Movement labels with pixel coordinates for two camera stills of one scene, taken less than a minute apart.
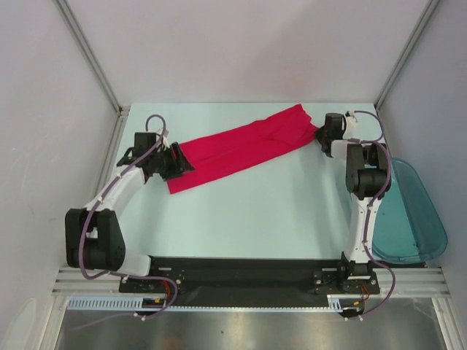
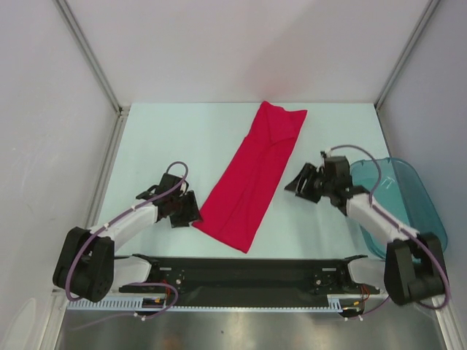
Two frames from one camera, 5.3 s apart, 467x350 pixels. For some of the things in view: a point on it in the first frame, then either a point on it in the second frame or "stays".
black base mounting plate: [193, 278] stays
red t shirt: [217, 152] to [237, 204]
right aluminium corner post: [430, 7] stays
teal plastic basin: [408, 228] stays
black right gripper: [319, 134] to [309, 173]
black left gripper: [180, 165] to [191, 214]
